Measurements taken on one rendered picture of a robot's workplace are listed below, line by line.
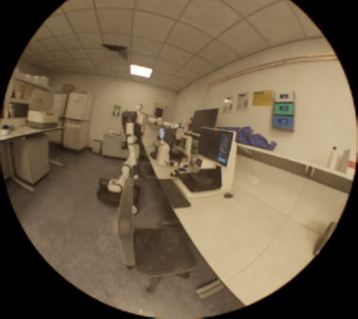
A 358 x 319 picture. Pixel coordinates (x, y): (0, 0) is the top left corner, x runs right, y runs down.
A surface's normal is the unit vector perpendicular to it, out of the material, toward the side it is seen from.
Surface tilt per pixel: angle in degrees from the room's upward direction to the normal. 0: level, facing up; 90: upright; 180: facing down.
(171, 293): 0
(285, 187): 90
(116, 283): 0
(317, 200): 90
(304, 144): 90
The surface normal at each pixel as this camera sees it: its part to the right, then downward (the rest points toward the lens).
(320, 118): -0.91, -0.15
